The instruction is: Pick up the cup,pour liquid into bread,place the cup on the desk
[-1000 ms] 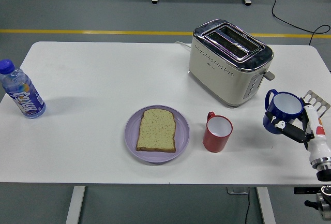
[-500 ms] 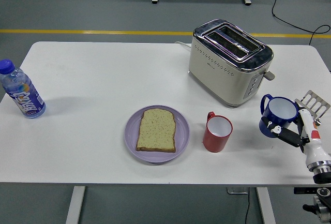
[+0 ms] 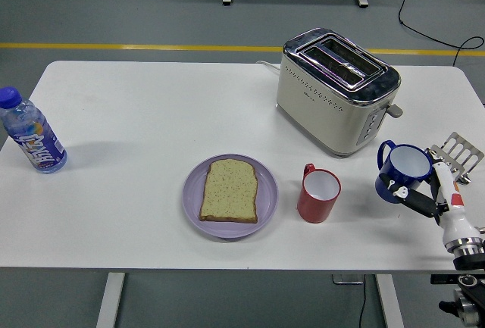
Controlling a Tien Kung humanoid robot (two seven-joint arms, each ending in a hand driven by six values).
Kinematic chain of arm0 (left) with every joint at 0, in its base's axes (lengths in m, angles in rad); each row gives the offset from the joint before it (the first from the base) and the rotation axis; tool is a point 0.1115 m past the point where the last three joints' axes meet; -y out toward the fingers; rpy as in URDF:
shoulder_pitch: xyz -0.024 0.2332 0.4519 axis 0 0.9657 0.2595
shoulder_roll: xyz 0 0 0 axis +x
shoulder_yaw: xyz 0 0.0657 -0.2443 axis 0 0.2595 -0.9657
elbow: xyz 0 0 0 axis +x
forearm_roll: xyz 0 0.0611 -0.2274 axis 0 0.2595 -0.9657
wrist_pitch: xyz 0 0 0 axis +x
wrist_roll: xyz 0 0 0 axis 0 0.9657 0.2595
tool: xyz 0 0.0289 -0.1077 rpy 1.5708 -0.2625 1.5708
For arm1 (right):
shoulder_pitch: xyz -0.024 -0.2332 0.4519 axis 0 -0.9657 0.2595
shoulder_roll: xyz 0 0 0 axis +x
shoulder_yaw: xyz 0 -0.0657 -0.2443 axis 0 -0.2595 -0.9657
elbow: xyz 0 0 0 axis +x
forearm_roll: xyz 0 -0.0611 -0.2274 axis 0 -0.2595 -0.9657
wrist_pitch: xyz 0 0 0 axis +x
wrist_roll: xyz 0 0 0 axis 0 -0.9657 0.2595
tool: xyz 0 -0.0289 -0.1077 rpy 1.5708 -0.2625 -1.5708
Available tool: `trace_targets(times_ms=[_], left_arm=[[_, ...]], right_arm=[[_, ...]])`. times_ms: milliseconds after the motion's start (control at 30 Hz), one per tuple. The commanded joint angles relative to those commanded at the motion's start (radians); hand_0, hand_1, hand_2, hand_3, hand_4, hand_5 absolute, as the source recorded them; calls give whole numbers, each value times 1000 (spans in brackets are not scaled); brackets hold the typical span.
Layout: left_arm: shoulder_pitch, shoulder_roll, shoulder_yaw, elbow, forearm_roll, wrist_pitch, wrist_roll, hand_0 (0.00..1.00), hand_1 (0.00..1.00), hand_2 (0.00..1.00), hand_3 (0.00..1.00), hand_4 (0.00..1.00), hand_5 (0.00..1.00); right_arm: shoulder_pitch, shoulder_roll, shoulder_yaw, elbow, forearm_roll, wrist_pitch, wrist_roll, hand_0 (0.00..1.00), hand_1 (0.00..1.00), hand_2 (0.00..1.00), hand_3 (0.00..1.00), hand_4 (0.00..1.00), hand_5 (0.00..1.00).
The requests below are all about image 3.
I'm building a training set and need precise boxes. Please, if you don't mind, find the purple round plate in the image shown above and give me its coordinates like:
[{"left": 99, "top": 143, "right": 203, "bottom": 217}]
[{"left": 182, "top": 153, "right": 280, "bottom": 240}]

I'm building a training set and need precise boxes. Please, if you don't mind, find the plastic bottle blue label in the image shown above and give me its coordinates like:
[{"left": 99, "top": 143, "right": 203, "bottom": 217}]
[{"left": 0, "top": 86, "right": 68, "bottom": 174}]

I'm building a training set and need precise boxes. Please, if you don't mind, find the bread slice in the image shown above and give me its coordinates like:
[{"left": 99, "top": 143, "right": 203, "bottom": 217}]
[{"left": 199, "top": 158, "right": 259, "bottom": 225}]

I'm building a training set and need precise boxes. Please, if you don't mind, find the black floor cable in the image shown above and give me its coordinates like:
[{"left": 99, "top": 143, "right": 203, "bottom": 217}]
[{"left": 392, "top": 0, "right": 485, "bottom": 67}]

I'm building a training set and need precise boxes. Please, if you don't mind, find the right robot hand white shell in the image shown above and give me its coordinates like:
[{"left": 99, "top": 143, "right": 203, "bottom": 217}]
[{"left": 378, "top": 148, "right": 482, "bottom": 246}]

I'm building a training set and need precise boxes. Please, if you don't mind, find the cream and chrome toaster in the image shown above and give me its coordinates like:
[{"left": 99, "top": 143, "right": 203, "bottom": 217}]
[{"left": 275, "top": 27, "right": 404, "bottom": 158}]

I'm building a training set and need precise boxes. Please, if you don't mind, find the red enamel cup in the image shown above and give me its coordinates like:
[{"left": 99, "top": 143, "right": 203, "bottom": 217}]
[{"left": 296, "top": 162, "right": 342, "bottom": 224}]

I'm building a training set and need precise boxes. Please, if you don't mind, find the blue enamel cup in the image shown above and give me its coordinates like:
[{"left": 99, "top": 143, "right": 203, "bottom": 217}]
[{"left": 375, "top": 139, "right": 433, "bottom": 204}]

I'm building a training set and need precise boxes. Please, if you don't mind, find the metal toast rack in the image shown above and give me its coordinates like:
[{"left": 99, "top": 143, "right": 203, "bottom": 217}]
[{"left": 424, "top": 131, "right": 485, "bottom": 186}]

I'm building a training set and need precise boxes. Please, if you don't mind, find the black cable under table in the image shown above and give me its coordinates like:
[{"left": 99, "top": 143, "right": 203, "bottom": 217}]
[{"left": 358, "top": 284, "right": 369, "bottom": 328}]

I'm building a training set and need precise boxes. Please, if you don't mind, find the white toaster cord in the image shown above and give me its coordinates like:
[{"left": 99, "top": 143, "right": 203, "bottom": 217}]
[{"left": 255, "top": 60, "right": 282, "bottom": 75}]

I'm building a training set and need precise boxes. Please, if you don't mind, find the grey bracket under table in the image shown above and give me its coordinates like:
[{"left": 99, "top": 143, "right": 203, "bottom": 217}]
[{"left": 332, "top": 273, "right": 365, "bottom": 286}]

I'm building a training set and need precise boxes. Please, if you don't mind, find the black table control panel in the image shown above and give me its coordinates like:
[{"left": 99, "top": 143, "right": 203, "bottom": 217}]
[{"left": 430, "top": 273, "right": 458, "bottom": 286}]

